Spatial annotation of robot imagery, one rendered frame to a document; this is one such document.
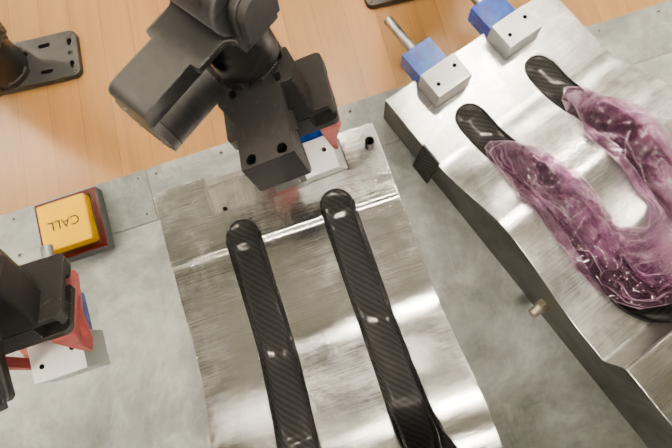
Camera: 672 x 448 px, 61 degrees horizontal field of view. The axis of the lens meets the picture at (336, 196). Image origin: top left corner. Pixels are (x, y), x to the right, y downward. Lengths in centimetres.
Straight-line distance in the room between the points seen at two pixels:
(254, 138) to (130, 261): 36
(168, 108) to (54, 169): 42
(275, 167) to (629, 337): 43
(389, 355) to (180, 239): 26
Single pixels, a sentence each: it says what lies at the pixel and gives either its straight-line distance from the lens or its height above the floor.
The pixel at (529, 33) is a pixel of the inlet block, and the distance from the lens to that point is 74.
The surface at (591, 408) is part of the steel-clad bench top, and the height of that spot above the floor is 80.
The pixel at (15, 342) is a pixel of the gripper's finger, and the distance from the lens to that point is 53.
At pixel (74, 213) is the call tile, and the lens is 75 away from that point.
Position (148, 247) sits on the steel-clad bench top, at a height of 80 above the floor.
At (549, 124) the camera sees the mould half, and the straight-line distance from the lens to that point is 71.
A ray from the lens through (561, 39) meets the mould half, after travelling 78.
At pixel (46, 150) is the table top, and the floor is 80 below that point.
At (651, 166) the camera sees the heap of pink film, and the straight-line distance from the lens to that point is 68.
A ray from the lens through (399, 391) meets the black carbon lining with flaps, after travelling 58.
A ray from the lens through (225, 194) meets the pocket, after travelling 67.
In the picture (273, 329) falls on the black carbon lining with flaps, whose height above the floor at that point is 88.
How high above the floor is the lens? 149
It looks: 75 degrees down
